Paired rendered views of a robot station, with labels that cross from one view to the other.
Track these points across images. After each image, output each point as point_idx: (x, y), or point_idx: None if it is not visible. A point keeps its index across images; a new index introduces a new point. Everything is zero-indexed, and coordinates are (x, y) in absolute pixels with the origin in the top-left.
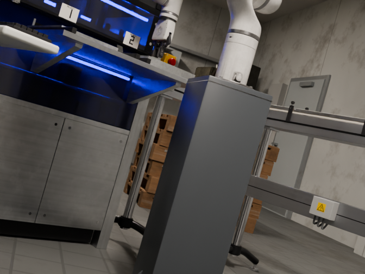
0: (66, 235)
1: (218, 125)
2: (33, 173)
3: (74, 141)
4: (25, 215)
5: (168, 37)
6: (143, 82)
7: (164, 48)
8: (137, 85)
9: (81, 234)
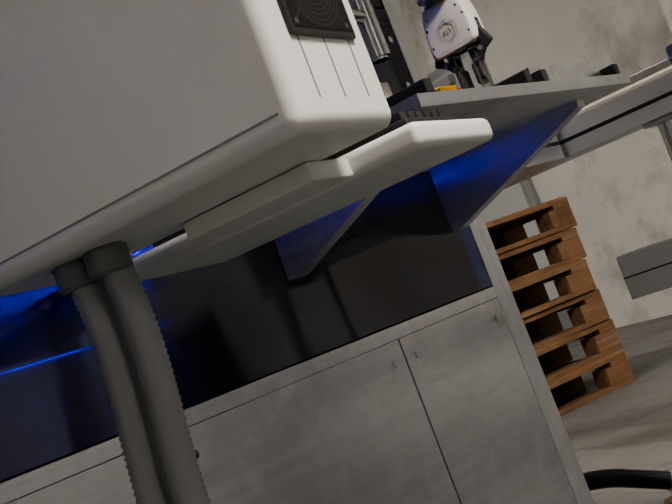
0: None
1: None
2: (432, 500)
3: (440, 376)
4: None
5: (480, 29)
6: (470, 162)
7: (483, 58)
8: (459, 179)
9: None
